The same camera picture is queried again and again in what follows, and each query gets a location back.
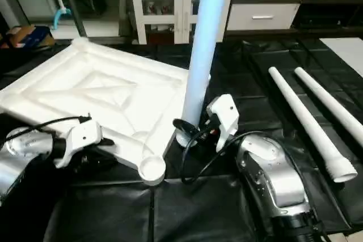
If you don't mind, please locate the white plastic table top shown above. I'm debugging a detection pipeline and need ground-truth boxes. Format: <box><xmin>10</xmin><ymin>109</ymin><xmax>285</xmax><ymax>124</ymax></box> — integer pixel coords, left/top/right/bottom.
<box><xmin>0</xmin><ymin>37</ymin><xmax>212</xmax><ymax>186</ymax></box>

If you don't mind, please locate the white plastic table leg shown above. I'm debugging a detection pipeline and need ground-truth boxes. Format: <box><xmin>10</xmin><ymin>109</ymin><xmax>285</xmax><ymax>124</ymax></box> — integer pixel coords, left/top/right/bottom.
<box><xmin>176</xmin><ymin>0</ymin><xmax>234</xmax><ymax>148</ymax></box>
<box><xmin>267</xmin><ymin>66</ymin><xmax>360</xmax><ymax>184</ymax></box>
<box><xmin>293</xmin><ymin>66</ymin><xmax>363</xmax><ymax>150</ymax></box>

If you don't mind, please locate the black work mat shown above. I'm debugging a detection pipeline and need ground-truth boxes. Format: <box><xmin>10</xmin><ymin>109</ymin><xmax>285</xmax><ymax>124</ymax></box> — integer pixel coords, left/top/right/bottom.
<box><xmin>0</xmin><ymin>37</ymin><xmax>363</xmax><ymax>242</ymax></box>

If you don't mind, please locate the white glass-door cabinet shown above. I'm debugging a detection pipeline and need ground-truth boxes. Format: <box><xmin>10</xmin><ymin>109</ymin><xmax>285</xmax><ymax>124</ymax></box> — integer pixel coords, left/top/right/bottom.
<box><xmin>127</xmin><ymin>0</ymin><xmax>237</xmax><ymax>45</ymax></box>

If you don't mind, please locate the white drawer unit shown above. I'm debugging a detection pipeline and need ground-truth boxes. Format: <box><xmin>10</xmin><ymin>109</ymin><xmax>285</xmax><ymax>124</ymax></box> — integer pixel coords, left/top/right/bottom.
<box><xmin>225</xmin><ymin>3</ymin><xmax>302</xmax><ymax>32</ymax></box>

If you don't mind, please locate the blue plastic bag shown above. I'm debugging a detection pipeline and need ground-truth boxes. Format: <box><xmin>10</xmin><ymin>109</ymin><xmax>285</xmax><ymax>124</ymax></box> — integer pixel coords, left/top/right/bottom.
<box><xmin>26</xmin><ymin>26</ymin><xmax>56</xmax><ymax>48</ymax></box>

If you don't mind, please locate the brown cardboard box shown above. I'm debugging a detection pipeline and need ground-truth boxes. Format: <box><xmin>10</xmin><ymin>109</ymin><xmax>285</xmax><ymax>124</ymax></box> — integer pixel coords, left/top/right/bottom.
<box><xmin>5</xmin><ymin>26</ymin><xmax>32</xmax><ymax>49</ymax></box>

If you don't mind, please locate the white flat board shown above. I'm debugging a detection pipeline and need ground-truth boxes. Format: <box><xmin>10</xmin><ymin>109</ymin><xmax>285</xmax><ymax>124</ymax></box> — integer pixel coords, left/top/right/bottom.
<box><xmin>320</xmin><ymin>37</ymin><xmax>363</xmax><ymax>79</ymax></box>

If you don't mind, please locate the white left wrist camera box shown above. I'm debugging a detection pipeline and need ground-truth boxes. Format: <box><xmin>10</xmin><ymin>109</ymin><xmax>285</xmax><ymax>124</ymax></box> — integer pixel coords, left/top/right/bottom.
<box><xmin>53</xmin><ymin>120</ymin><xmax>104</xmax><ymax>169</ymax></box>

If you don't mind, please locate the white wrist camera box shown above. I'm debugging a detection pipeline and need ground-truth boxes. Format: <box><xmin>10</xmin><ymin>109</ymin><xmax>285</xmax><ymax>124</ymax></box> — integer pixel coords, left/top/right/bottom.
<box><xmin>53</xmin><ymin>120</ymin><xmax>104</xmax><ymax>169</ymax></box>
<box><xmin>205</xmin><ymin>94</ymin><xmax>240</xmax><ymax>152</ymax></box>

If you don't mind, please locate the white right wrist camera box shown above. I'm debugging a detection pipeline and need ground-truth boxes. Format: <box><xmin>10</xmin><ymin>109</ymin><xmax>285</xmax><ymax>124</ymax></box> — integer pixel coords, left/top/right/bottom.
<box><xmin>205</xmin><ymin>94</ymin><xmax>240</xmax><ymax>152</ymax></box>

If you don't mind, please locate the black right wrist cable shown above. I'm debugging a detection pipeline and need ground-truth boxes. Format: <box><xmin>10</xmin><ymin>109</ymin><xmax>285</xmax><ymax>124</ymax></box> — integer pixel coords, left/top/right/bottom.
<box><xmin>181</xmin><ymin>122</ymin><xmax>251</xmax><ymax>185</ymax></box>

